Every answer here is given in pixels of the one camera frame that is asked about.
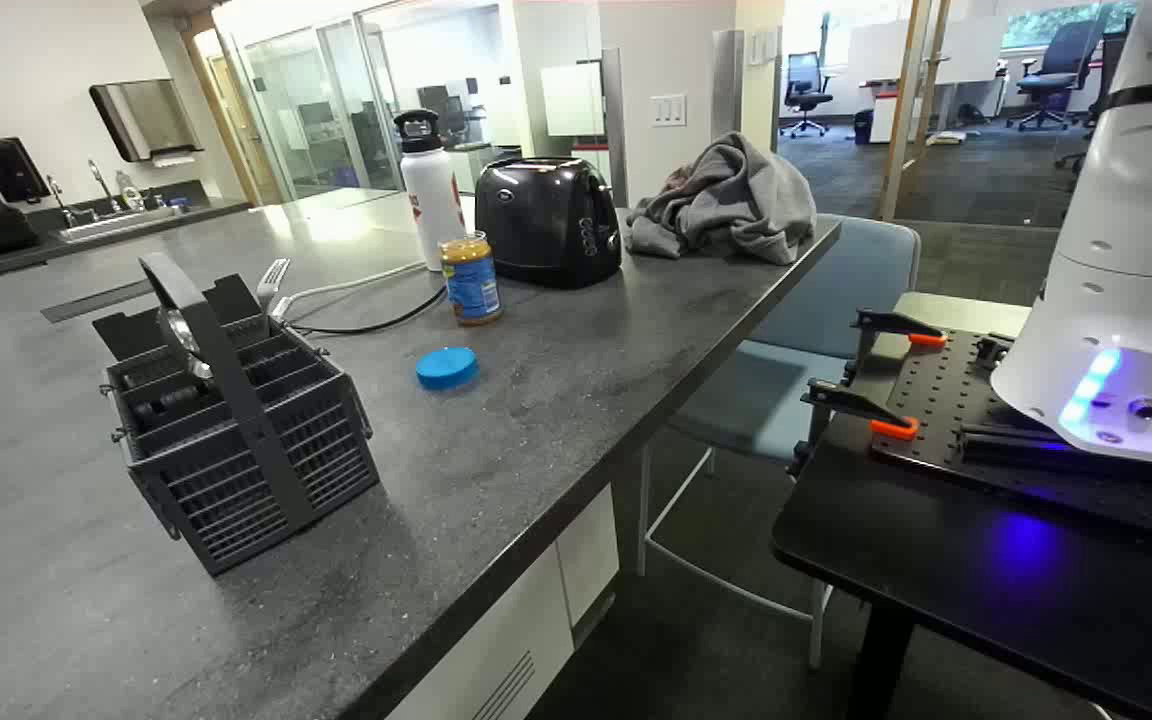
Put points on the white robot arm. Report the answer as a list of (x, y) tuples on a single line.
[(1137, 267)]

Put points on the silver spoon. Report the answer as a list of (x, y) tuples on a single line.
[(183, 331)]

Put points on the grey crumpled cloth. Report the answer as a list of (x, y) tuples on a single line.
[(729, 205)]

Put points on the paper towel dispenser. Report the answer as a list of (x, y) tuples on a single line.
[(141, 121)]

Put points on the dark grey cutlery basket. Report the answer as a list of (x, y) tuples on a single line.
[(259, 452)]

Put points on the black office chair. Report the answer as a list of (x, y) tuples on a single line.
[(1059, 68), (806, 81)]

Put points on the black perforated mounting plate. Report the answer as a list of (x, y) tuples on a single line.
[(962, 413)]

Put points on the white bottle with black cap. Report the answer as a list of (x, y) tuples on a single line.
[(433, 193)]

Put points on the black toaster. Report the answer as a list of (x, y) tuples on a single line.
[(544, 223)]

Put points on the blue upholstered chair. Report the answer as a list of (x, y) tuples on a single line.
[(788, 362)]

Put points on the sink faucet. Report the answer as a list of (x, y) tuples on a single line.
[(100, 187)]

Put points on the peanut butter jar blue label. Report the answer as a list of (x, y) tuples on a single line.
[(472, 286)]

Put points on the blue round lid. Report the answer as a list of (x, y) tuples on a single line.
[(447, 364)]

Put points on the black robot table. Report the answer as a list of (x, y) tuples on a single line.
[(978, 572)]

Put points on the white light switch plate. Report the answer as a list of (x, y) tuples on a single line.
[(670, 108)]

